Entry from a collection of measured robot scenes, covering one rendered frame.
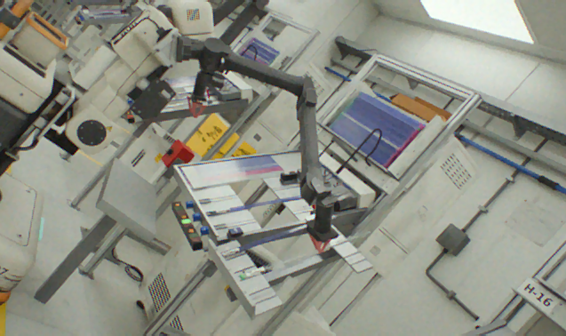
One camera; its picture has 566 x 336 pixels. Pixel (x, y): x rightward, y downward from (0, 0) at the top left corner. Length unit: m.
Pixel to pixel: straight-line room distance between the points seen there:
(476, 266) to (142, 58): 2.56
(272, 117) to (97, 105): 1.78
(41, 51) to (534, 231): 2.97
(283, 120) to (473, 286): 1.70
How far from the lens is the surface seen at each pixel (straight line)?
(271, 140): 3.57
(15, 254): 1.98
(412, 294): 3.70
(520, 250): 3.55
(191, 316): 2.41
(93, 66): 6.45
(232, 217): 2.11
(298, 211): 2.18
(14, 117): 1.82
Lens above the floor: 1.18
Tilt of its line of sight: 2 degrees down
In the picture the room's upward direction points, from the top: 41 degrees clockwise
